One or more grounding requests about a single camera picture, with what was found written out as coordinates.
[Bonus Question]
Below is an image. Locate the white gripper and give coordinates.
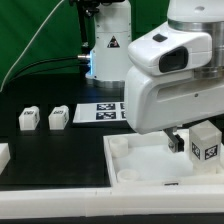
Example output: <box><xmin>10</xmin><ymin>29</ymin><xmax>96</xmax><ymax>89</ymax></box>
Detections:
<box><xmin>124</xmin><ymin>23</ymin><xmax>224</xmax><ymax>153</ymax></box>

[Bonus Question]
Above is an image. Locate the white square table top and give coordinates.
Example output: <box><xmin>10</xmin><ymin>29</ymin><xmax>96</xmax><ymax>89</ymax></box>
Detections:
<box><xmin>103</xmin><ymin>129</ymin><xmax>224</xmax><ymax>187</ymax></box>

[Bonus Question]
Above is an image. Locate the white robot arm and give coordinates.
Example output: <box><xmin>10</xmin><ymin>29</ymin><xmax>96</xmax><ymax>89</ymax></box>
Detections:
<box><xmin>86</xmin><ymin>0</ymin><xmax>224</xmax><ymax>136</ymax></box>

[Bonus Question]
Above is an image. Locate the white front fence bar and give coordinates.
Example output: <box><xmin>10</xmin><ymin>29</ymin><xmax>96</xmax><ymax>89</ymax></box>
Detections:
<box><xmin>0</xmin><ymin>185</ymin><xmax>224</xmax><ymax>220</ymax></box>

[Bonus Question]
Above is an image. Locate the white sheet with tags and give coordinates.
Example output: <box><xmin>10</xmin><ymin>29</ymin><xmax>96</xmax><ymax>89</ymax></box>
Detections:
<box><xmin>73</xmin><ymin>102</ymin><xmax>126</xmax><ymax>123</ymax></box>

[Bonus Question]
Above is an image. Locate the white left fence block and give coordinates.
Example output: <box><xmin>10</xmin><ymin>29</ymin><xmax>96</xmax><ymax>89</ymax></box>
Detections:
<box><xmin>0</xmin><ymin>143</ymin><xmax>10</xmax><ymax>174</ymax></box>

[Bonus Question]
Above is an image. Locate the black camera stand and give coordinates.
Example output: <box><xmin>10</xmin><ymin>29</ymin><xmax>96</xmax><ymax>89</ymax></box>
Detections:
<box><xmin>68</xmin><ymin>0</ymin><xmax>100</xmax><ymax>51</ymax></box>

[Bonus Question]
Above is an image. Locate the black cable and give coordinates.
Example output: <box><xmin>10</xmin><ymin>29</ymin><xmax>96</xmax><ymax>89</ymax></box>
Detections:
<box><xmin>6</xmin><ymin>55</ymin><xmax>92</xmax><ymax>84</ymax></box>

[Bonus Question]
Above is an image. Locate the white cable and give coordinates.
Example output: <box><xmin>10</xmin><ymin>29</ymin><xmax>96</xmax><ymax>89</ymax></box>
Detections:
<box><xmin>0</xmin><ymin>0</ymin><xmax>66</xmax><ymax>93</ymax></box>

